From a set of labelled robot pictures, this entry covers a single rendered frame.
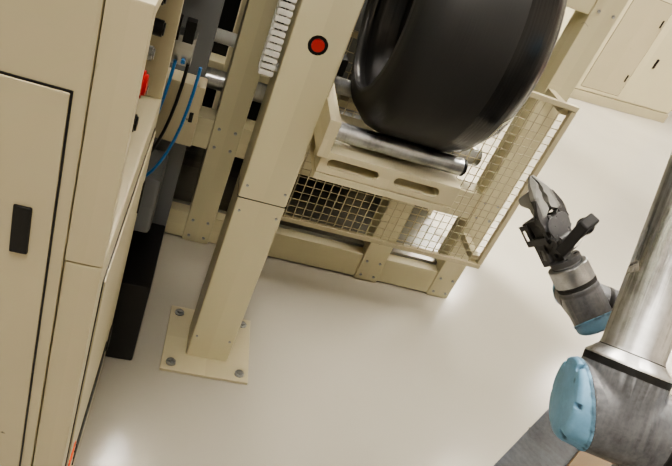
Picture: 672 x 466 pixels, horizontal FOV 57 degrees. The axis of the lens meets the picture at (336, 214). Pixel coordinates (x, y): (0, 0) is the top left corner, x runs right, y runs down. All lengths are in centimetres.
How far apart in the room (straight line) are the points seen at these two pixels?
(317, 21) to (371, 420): 125
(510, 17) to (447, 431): 139
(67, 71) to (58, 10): 7
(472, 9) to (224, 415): 129
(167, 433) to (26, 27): 131
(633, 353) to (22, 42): 102
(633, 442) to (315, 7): 103
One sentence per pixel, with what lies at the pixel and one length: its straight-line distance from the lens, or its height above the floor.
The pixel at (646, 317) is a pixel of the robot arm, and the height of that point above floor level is 99.
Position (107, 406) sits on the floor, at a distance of 187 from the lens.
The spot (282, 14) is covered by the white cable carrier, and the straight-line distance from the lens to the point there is 142.
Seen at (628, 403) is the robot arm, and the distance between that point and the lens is 118.
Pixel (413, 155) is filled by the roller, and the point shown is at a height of 90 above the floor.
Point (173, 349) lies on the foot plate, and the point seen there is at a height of 1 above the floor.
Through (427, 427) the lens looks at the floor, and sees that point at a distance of 217.
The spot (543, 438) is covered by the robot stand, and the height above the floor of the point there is 60.
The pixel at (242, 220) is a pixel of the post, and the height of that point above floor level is 55.
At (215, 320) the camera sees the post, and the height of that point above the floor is 18.
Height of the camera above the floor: 150
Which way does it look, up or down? 31 degrees down
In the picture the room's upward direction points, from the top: 24 degrees clockwise
